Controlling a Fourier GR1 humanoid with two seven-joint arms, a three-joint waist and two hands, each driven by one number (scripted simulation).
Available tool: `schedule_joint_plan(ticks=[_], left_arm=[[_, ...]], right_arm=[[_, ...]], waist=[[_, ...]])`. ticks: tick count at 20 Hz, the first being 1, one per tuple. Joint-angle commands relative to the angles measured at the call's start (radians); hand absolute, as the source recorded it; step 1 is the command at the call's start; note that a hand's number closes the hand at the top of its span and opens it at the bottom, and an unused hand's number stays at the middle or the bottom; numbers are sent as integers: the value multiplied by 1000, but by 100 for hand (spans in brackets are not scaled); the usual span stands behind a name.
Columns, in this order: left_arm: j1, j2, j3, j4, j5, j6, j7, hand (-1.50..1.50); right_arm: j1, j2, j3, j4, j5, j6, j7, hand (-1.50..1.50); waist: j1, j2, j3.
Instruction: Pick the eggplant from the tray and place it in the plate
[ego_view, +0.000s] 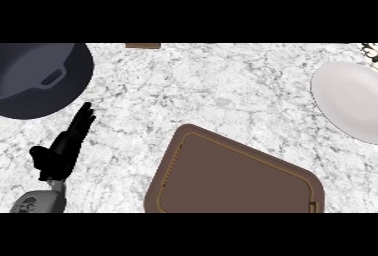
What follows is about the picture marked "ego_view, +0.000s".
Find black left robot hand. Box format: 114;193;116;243
28;101;98;183

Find brown tray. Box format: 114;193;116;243
144;123;327;214

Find white plate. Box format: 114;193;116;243
309;60;378;146

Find dark grey pan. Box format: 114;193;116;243
0;43;95;120

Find brown wooden block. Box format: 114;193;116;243
124;43;163;50

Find dark wire basket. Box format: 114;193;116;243
359;43;378;66

